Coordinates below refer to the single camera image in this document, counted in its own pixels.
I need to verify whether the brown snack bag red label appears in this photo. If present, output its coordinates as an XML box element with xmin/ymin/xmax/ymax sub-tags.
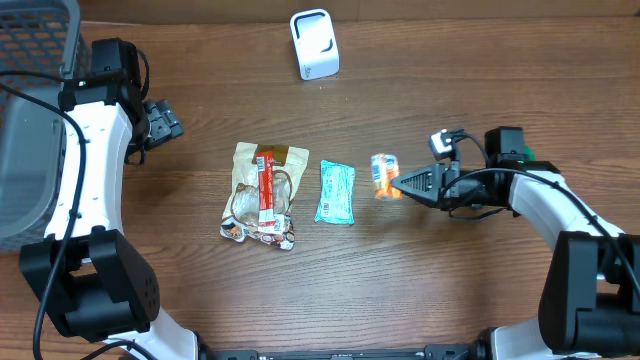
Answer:
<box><xmin>220</xmin><ymin>142</ymin><xmax>309</xmax><ymax>251</ymax></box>

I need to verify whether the grey plastic mesh basket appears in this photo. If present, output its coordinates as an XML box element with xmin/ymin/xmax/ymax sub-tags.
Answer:
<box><xmin>1</xmin><ymin>0</ymin><xmax>91</xmax><ymax>253</ymax></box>

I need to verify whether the orange small box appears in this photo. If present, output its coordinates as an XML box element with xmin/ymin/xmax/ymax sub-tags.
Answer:
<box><xmin>371</xmin><ymin>153</ymin><xmax>402</xmax><ymax>200</ymax></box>

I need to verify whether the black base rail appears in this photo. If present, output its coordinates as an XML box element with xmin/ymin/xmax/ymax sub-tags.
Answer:
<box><xmin>206</xmin><ymin>344</ymin><xmax>490</xmax><ymax>360</ymax></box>

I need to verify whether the teal tissue pack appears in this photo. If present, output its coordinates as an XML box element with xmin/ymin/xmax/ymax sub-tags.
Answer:
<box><xmin>314</xmin><ymin>160</ymin><xmax>356</xmax><ymax>225</ymax></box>

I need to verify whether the white barcode scanner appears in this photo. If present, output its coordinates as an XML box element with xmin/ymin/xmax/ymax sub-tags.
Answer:
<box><xmin>289</xmin><ymin>8</ymin><xmax>340</xmax><ymax>81</ymax></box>

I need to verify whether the green lid jar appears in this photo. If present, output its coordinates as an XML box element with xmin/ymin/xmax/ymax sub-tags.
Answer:
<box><xmin>525</xmin><ymin>146</ymin><xmax>536</xmax><ymax>161</ymax></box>

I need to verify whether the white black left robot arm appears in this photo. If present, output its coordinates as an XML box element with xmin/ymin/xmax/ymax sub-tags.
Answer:
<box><xmin>19</xmin><ymin>38</ymin><xmax>208</xmax><ymax>359</ymax></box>

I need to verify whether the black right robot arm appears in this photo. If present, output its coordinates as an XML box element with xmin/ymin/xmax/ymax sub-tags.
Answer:
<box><xmin>390</xmin><ymin>127</ymin><xmax>639</xmax><ymax>359</ymax></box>

